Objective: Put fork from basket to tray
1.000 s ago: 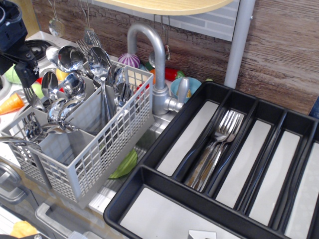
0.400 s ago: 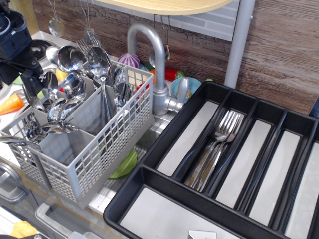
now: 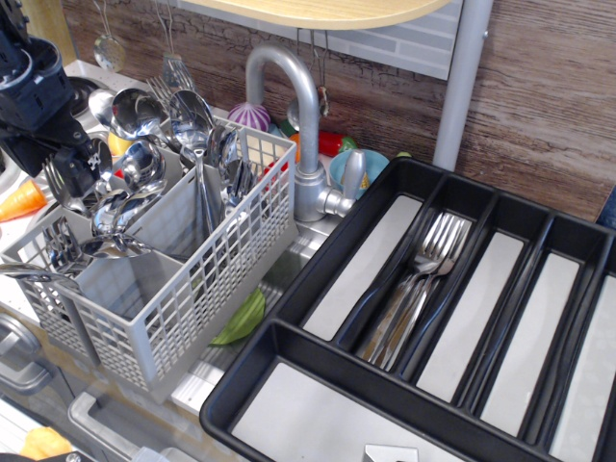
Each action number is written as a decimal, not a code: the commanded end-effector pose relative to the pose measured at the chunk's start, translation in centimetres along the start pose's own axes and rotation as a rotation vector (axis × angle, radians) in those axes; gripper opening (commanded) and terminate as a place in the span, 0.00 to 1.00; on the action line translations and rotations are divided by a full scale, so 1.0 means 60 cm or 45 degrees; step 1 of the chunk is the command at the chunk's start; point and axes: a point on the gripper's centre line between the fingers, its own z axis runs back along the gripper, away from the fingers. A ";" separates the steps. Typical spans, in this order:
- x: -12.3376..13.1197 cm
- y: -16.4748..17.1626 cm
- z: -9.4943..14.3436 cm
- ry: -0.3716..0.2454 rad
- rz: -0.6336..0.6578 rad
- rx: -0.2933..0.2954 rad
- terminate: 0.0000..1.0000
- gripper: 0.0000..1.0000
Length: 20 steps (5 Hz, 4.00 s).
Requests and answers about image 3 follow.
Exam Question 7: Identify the forks in front compartment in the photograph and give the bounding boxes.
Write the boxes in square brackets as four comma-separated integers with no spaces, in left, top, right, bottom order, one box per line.
[42,217,90,275]

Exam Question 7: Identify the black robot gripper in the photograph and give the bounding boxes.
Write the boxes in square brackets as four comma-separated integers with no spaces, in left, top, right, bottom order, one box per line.
[1,1,112,197]

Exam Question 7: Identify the green toy leaf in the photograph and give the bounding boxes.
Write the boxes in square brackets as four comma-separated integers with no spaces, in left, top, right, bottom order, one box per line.
[210,288,266,347]

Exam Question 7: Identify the grey metal faucet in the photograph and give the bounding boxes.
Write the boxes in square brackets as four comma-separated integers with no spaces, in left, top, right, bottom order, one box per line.
[245,42,357,222]

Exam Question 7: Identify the purple toy onion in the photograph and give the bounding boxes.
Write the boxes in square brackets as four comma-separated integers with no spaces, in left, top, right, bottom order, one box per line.
[228,102,270,132]

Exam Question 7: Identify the red toy pepper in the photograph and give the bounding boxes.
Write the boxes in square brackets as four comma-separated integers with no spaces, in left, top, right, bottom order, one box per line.
[319,131,357,157]

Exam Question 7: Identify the large silver serving spoon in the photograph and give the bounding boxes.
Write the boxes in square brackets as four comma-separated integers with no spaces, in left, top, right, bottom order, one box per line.
[112,89,181,153]

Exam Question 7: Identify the light wooden shelf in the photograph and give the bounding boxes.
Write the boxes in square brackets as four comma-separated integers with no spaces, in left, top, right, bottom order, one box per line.
[194,0,449,31]

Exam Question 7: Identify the orange toy carrot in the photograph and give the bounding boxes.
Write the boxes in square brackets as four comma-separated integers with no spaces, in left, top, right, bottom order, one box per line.
[1,180,47,222]

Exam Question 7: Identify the grey metal pole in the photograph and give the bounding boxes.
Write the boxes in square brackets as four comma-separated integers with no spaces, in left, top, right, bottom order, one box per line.
[432,0,494,171]

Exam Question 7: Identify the cutlery bundle right compartment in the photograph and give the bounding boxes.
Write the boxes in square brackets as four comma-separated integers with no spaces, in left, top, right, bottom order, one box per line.
[207,125,256,218]

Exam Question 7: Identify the yellow toy bottom left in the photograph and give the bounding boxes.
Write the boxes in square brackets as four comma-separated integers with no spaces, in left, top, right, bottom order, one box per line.
[19,427,73,461]

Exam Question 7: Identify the silver spoon cluster middle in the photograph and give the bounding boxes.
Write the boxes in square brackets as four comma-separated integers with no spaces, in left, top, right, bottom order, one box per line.
[91,141,167,235]

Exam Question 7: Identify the silver spoon lying front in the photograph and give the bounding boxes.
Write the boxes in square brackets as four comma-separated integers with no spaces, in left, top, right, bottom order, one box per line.
[81,234,152,259]

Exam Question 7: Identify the black stove burner coil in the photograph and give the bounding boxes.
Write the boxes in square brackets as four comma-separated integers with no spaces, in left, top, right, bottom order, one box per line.
[68,76,100,117]

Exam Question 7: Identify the stack of forks in tray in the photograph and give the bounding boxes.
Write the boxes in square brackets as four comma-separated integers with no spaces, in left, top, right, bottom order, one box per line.
[358,213,471,364]

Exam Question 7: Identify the yellow toy fruit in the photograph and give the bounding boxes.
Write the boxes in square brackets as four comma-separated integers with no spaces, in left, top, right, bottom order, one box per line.
[107,133,133,157]

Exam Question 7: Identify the black cutlery tray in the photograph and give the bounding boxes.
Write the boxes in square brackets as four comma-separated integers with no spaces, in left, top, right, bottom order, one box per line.
[199,159,615,461]

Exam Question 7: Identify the hanging slotted spatula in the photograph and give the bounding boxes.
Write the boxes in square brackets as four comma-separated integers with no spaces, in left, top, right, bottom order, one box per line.
[154,1,195,90]

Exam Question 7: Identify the light blue toy cup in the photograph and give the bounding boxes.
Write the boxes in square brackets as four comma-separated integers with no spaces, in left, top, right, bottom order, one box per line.
[329,149,389,199]

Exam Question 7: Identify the large silver spoon centre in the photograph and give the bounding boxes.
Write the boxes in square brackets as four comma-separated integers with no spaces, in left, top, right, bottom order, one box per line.
[169,90,221,235]

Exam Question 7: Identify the hanging perforated skimmer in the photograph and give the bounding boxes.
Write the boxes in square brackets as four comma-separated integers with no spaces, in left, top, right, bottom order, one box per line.
[93,0,126,73]

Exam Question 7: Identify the grey plastic cutlery basket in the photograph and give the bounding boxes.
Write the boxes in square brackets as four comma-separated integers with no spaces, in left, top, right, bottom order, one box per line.
[19,127,297,402]

